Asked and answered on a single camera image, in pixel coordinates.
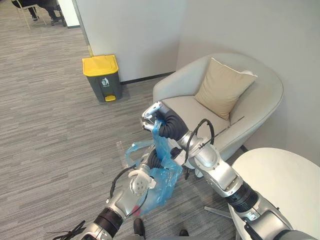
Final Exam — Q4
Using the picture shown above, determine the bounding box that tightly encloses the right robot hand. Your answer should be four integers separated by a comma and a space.
141, 99, 189, 141

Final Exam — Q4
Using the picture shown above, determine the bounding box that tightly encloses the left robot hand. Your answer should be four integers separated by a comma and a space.
139, 149, 165, 171

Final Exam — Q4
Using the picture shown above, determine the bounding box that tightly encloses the blue plastic rubbish bag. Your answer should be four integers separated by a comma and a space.
124, 119, 183, 216

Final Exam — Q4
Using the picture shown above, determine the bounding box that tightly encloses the grey bin yellow lid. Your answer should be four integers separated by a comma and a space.
82, 54, 123, 103

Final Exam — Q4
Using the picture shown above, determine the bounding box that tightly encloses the clear floor tape strip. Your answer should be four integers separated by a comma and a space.
115, 140, 126, 168

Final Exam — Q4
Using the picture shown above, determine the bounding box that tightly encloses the beige cushion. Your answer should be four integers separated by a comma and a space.
194, 57, 258, 121

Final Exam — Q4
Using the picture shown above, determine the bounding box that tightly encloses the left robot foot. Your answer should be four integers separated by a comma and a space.
133, 218, 146, 238

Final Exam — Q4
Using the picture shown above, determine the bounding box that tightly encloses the cream armchair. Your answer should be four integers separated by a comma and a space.
152, 52, 285, 162

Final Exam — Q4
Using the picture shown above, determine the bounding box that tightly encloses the round white side table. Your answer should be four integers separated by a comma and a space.
204, 147, 320, 240

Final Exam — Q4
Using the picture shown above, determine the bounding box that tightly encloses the person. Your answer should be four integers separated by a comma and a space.
11, 0, 67, 27

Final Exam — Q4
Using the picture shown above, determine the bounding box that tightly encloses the white metal chair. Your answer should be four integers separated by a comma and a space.
15, 4, 48, 30

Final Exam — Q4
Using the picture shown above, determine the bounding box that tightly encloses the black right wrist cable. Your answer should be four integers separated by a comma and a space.
184, 118, 216, 181

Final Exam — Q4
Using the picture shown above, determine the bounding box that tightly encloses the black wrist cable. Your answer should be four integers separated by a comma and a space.
184, 118, 216, 181
109, 168, 137, 201

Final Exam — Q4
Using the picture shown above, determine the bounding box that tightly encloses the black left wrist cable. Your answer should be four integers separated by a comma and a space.
109, 168, 137, 201

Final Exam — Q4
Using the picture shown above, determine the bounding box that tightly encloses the black cable bundle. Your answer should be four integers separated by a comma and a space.
47, 220, 87, 240

